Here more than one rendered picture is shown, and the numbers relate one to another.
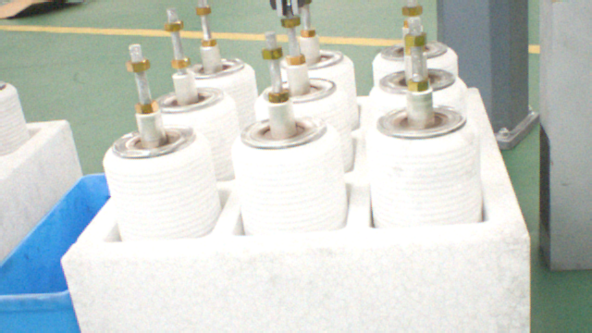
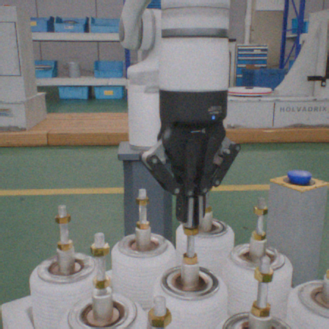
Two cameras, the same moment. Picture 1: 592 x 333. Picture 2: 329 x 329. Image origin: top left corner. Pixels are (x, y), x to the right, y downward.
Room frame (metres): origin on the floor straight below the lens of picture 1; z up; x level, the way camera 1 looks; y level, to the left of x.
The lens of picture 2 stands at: (0.42, 0.30, 0.52)
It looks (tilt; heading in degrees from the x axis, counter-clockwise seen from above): 16 degrees down; 317
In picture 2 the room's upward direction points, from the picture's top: straight up
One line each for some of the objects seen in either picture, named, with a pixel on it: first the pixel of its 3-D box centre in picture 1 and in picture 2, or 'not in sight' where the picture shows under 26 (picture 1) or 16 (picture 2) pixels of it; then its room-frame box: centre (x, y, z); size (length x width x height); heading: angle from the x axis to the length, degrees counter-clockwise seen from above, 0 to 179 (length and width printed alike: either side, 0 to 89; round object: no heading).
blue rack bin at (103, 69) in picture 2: not in sight; (109, 69); (4.82, -2.74, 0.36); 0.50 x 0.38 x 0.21; 141
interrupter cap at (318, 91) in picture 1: (299, 92); (189, 282); (0.72, -0.01, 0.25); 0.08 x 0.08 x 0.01
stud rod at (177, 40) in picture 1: (178, 45); (100, 266); (0.74, 0.11, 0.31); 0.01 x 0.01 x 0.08; 78
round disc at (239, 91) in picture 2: not in sight; (248, 91); (2.04, -1.97, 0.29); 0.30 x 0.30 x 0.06
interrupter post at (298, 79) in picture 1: (298, 79); (189, 273); (0.72, -0.01, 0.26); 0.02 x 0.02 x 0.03
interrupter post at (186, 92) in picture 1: (185, 89); (102, 304); (0.74, 0.11, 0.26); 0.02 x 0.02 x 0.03
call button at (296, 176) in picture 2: not in sight; (299, 178); (0.74, -0.31, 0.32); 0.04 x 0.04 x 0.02
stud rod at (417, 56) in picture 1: (417, 64); not in sight; (0.58, -0.11, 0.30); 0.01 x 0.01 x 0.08; 41
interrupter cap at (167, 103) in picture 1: (188, 101); (103, 314); (0.74, 0.11, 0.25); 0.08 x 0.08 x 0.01
